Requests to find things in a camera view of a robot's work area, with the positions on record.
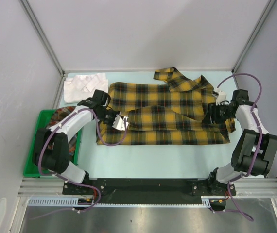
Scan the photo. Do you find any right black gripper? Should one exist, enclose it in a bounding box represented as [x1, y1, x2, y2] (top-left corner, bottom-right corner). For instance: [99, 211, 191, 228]
[201, 102, 234, 124]

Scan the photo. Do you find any yellow plaid long sleeve shirt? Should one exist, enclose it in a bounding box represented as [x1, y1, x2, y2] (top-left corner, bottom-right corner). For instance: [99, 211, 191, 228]
[97, 67, 236, 145]

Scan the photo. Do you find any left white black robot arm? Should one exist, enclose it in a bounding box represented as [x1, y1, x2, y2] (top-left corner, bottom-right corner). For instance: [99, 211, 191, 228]
[33, 90, 129, 194]

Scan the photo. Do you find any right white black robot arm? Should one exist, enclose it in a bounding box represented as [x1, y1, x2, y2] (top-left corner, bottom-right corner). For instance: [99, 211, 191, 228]
[202, 89, 277, 195]

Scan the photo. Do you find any white folded shirt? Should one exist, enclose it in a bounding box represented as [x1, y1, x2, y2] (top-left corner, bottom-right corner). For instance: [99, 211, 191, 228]
[63, 73, 109, 104]

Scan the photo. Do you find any red plaid crumpled shirt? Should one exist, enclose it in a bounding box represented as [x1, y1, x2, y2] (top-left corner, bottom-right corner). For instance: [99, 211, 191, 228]
[37, 105, 81, 161]

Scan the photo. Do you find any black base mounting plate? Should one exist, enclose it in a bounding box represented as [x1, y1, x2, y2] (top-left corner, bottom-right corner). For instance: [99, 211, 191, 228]
[62, 178, 236, 205]

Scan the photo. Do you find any green plastic bin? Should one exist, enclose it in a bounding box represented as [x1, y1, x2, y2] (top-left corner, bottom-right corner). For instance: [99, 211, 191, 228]
[23, 109, 82, 178]

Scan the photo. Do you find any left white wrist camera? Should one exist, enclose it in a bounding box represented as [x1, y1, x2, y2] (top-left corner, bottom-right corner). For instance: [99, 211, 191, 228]
[112, 115, 129, 131]

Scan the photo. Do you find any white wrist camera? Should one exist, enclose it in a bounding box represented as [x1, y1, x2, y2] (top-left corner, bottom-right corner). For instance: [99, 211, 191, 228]
[112, 115, 129, 131]
[212, 88, 227, 105]

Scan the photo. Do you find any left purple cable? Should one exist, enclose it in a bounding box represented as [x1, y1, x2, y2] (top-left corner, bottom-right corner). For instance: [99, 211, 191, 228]
[30, 109, 129, 220]

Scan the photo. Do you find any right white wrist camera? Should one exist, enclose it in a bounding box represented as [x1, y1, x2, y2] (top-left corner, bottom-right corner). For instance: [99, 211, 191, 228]
[212, 88, 227, 105]

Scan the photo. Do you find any aluminium front frame rail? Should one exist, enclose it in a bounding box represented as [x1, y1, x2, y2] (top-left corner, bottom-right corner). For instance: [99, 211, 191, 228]
[18, 177, 277, 198]

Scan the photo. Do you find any white slotted cable duct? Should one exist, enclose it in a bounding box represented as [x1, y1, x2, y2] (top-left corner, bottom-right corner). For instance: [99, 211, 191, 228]
[28, 197, 211, 208]

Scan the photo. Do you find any right aluminium corner post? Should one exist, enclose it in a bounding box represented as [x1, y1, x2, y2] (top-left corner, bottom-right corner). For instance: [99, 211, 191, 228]
[231, 0, 277, 73]

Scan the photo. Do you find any aluminium corner post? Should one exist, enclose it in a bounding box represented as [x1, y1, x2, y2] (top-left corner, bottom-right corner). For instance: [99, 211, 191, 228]
[231, 0, 277, 73]
[19, 0, 65, 77]

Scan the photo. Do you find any left aluminium corner post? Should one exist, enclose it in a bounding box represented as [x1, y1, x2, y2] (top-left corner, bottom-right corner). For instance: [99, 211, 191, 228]
[19, 0, 65, 77]

